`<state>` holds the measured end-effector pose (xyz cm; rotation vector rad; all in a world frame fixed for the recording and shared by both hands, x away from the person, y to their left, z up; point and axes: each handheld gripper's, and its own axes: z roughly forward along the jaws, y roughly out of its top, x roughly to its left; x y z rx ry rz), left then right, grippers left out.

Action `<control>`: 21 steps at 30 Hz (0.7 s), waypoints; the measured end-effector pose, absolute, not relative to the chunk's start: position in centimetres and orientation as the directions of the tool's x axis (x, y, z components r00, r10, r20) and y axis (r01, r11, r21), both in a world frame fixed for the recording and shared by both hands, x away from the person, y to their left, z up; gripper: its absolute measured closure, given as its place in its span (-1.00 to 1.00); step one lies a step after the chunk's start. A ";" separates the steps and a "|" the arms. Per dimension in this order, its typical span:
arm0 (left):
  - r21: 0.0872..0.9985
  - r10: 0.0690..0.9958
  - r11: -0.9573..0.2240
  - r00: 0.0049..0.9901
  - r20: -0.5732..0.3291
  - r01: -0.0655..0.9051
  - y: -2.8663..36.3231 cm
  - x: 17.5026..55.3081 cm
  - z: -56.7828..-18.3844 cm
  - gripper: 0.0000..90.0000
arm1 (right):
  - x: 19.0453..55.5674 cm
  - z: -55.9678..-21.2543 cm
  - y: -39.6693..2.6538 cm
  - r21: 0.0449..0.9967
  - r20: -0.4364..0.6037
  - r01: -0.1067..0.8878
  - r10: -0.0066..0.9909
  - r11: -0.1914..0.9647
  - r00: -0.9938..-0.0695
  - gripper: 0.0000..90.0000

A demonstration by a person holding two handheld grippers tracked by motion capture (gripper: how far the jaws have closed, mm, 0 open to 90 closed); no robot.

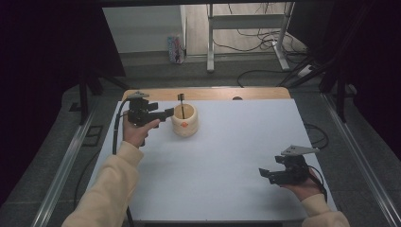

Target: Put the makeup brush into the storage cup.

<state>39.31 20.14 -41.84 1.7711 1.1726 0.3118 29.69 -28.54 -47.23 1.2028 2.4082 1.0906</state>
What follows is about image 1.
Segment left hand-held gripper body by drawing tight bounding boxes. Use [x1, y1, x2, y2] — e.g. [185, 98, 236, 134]
[127, 91, 161, 128]

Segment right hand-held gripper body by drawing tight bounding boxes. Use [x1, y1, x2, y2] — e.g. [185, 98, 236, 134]
[270, 145, 321, 186]

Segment cream wooden cup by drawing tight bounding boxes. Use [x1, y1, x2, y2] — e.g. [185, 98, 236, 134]
[170, 103, 200, 138]

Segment person's right hand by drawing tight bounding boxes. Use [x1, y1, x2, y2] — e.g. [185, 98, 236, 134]
[280, 168, 323, 202]

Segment person's left hand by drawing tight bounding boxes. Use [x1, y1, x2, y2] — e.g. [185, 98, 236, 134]
[122, 110, 161, 149]

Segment thin black pen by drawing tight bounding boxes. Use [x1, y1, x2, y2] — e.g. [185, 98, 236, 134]
[177, 93, 186, 120]

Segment white table mat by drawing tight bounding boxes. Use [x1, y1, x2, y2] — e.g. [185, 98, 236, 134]
[87, 98, 339, 222]

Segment black floor socket plate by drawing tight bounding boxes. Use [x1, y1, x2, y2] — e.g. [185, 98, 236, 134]
[81, 125, 104, 148]

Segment black tripod stand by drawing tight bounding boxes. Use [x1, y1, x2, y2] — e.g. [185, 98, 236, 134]
[78, 70, 131, 126]

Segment colourful printed packet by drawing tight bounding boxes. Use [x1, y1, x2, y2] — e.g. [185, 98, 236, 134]
[166, 34, 187, 65]

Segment white panel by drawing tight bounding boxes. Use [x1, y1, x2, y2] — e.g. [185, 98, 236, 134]
[102, 4, 187, 55]

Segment black metal stand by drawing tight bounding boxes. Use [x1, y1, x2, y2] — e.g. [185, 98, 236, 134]
[318, 61, 349, 124]

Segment white power strip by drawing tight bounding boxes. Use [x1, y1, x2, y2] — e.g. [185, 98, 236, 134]
[297, 63, 314, 79]

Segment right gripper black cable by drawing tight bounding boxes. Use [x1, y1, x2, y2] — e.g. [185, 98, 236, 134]
[307, 165, 329, 202]

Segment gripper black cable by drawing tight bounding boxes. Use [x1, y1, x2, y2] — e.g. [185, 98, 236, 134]
[112, 97, 136, 227]
[307, 165, 329, 202]

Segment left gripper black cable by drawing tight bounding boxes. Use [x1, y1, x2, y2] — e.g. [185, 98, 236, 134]
[112, 97, 136, 227]

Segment black cable beside table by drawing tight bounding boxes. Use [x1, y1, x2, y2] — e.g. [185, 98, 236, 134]
[303, 122, 331, 149]

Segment aluminium floor rail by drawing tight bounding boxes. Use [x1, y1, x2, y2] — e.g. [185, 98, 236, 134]
[321, 92, 401, 227]
[30, 103, 99, 227]

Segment black floor cable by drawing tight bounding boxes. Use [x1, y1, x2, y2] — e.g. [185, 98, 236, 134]
[235, 68, 305, 89]

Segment tangled black cables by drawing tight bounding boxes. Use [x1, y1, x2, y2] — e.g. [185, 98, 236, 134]
[211, 3, 308, 64]

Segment white metal stand frame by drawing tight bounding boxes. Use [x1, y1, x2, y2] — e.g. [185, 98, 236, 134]
[206, 2, 296, 74]

